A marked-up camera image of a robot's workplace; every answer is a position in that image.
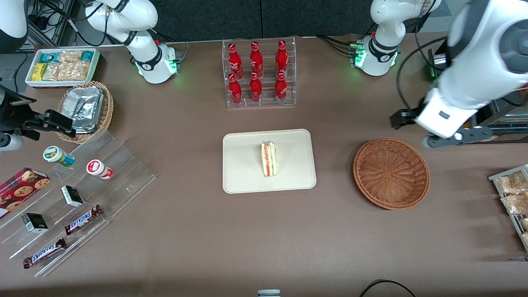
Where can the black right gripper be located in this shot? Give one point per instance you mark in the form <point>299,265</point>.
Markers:
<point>12,116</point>

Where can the silver foil packet stack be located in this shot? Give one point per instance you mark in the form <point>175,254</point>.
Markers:
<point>84,107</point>

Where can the tan wicker basket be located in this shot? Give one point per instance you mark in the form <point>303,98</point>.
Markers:
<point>108,111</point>

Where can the small black box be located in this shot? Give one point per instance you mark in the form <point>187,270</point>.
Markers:
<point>72,196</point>
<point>35,222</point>

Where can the green lid yogurt cup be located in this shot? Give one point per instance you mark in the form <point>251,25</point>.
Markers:
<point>53,154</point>

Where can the grey metal snack tray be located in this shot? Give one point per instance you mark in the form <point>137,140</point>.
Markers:
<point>495,178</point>

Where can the white plastic snack bin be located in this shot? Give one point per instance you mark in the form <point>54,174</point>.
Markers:
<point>29,79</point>

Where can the clear acrylic bottle rack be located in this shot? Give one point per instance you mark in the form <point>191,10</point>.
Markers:
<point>268,104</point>

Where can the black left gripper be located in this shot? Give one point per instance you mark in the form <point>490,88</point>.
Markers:
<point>406,115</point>

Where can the clear acrylic stepped riser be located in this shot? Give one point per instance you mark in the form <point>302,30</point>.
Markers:
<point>123,181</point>
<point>53,214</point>

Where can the clear bag of pastries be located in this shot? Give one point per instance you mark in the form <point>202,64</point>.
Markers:
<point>511,183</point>
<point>524,224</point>
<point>515,204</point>

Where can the aluminium frame profile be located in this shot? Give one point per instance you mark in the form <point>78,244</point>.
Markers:
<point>57,29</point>

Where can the red lid yogurt cup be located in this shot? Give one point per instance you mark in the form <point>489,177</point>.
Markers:
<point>95,167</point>

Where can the triangular sandwich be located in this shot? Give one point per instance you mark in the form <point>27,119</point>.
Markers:
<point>268,161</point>

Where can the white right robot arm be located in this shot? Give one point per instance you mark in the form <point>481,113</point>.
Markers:
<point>144,49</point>

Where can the black food display machine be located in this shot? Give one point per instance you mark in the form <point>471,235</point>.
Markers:
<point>439,62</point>

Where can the Snickers chocolate bar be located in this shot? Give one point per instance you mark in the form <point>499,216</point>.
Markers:
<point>82,219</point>
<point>44,253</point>

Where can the red plaid cookie box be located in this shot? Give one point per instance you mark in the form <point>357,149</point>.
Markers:
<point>20,187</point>

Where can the cream plastic tray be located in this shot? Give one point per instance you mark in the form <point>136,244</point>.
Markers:
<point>243,165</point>

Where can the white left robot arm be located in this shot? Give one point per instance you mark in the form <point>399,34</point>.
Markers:
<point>474,62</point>

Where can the yellow snack packet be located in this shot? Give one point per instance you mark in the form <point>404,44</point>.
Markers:
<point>38,72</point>

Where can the brown wicker basket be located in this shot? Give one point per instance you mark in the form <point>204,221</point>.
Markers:
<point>390,173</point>

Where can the red cola bottle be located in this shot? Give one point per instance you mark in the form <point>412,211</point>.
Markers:
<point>256,60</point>
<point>234,62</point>
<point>255,89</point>
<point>281,89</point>
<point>281,57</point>
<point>235,90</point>

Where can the small grey white device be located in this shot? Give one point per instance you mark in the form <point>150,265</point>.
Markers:
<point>269,293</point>

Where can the clear bag of crackers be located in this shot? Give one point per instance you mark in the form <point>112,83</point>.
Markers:
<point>70,56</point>
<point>78,71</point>
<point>54,71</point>

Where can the teal snack packet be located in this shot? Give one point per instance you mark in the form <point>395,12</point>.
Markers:
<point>87,56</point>
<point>48,57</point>

